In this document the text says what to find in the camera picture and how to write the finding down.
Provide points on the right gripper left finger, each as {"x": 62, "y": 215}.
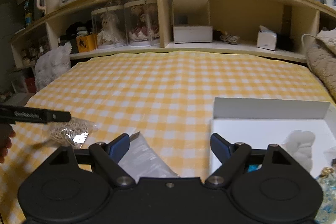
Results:
{"x": 105, "y": 159}

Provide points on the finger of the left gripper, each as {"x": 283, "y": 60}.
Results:
{"x": 58, "y": 116}

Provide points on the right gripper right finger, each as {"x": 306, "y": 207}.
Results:
{"x": 233, "y": 158}

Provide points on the blue headphone cover packet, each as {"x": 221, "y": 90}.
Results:
{"x": 254, "y": 167}

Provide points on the bag of beige cords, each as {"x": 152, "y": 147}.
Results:
{"x": 73, "y": 133}

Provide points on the grey foil pouch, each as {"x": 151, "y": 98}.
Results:
{"x": 142, "y": 161}

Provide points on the white fluffy plush toy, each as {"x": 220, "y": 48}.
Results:
{"x": 298, "y": 145}

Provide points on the person's hand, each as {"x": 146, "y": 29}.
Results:
{"x": 6, "y": 133}

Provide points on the white shallow cardboard box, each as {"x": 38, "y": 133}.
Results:
{"x": 260, "y": 122}

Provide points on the white fluffy cushion left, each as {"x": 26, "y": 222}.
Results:
{"x": 52, "y": 65}

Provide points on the orange black cat box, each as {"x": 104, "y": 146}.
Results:
{"x": 86, "y": 43}

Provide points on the yellow checkered blanket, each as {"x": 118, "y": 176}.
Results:
{"x": 169, "y": 99}

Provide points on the doll in cream dress case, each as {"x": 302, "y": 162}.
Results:
{"x": 109, "y": 27}

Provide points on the blue floral fabric pouch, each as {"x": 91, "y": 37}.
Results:
{"x": 326, "y": 213}

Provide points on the white tissue box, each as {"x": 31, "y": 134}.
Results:
{"x": 266, "y": 39}

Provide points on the brown quilted blanket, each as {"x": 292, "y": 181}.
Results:
{"x": 321, "y": 61}

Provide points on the doll in red dress case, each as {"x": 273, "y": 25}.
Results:
{"x": 142, "y": 26}

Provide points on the wooden headboard shelf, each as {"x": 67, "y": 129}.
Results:
{"x": 290, "y": 19}

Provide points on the white open box on shelf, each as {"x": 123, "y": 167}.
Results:
{"x": 191, "y": 21}

